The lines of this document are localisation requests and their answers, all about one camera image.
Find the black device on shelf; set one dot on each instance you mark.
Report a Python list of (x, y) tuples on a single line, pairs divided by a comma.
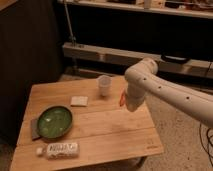
[(172, 59)]

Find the orange carrot toy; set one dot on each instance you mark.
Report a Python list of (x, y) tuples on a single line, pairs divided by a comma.
[(122, 99)]

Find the wooden table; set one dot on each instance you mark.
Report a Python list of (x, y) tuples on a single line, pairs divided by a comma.
[(104, 130)]

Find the white square sponge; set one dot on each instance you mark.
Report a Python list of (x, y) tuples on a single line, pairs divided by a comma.
[(79, 101)]

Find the long wooden bench shelf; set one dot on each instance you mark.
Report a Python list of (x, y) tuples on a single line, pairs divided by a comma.
[(124, 57)]

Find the green round plate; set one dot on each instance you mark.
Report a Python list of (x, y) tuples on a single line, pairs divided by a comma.
[(54, 122)]

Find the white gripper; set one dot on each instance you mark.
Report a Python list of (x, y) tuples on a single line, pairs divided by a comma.
[(134, 99)]

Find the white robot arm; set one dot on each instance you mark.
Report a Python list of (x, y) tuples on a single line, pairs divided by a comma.
[(141, 79)]

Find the lying plastic water bottle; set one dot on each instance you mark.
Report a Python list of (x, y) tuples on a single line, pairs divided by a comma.
[(58, 150)]

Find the upper wooden shelf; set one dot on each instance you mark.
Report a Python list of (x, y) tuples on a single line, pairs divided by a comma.
[(139, 8)]

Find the metal stand pole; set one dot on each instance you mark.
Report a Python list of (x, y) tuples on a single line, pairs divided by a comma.
[(72, 37)]

